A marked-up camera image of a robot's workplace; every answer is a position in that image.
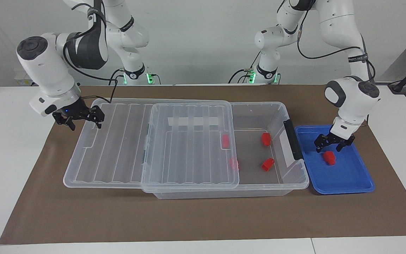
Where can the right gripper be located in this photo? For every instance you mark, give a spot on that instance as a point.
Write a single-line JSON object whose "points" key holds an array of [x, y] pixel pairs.
{"points": [[72, 110]]}

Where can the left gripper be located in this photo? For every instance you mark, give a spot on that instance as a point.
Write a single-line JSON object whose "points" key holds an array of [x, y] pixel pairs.
{"points": [[339, 137]]}

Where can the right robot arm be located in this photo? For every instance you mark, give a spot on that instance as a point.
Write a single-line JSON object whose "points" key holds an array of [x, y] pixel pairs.
{"points": [[44, 67]]}

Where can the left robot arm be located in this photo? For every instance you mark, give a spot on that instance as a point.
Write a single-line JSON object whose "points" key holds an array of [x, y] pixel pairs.
{"points": [[351, 102]]}

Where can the red block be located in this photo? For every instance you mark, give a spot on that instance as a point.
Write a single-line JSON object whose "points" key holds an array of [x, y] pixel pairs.
{"points": [[266, 139], [226, 140], [234, 164], [329, 158], [268, 164]]}

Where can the clear plastic storage box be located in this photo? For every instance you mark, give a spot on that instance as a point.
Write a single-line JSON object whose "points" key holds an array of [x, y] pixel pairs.
{"points": [[252, 151]]}

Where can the blue plastic tray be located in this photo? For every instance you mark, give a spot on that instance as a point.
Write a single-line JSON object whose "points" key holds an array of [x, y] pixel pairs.
{"points": [[347, 176]]}

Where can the clear plastic ribbed lid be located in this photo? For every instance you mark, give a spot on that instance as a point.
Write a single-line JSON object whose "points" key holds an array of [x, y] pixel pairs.
{"points": [[189, 158]]}

